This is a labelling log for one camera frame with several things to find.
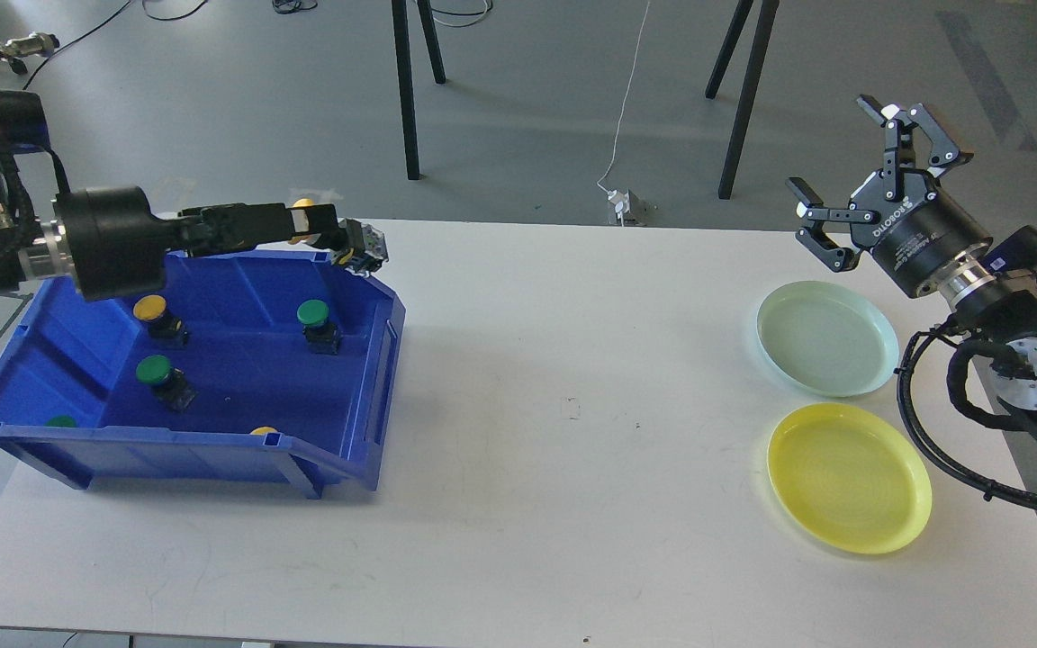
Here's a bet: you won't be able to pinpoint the yellow plate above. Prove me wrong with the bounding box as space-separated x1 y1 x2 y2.
765 402 933 556

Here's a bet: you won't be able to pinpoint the yellow button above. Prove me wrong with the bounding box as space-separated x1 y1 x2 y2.
289 198 388 276
131 292 189 349

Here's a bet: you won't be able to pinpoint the light green plate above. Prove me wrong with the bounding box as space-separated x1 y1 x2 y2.
754 282 900 398

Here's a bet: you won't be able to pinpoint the blue plastic bin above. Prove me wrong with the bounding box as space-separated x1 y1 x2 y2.
0 250 407 498

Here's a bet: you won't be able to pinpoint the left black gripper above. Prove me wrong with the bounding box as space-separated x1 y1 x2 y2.
17 185 351 302

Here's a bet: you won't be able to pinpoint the white floor cable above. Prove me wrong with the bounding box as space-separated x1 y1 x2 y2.
597 0 654 194

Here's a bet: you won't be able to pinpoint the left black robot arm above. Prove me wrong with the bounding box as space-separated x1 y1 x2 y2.
0 32 379 301

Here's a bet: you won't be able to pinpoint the black tripod legs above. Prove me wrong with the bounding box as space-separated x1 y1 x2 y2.
390 1 447 181
704 0 781 200

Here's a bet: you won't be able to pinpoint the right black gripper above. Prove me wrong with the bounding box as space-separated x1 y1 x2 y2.
786 94 994 300

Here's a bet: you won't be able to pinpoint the black tripod legs right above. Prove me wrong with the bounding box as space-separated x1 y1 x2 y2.
704 0 781 200

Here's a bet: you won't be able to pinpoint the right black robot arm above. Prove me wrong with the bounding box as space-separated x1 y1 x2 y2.
789 94 1037 511

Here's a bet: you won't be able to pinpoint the black tripod legs left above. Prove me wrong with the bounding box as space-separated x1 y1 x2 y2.
390 1 447 181

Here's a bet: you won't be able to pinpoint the green button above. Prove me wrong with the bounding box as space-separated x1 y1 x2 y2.
135 355 196 411
296 299 342 356
44 415 78 429

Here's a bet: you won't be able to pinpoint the white power plug adapter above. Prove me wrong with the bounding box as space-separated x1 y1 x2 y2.
608 190 650 227

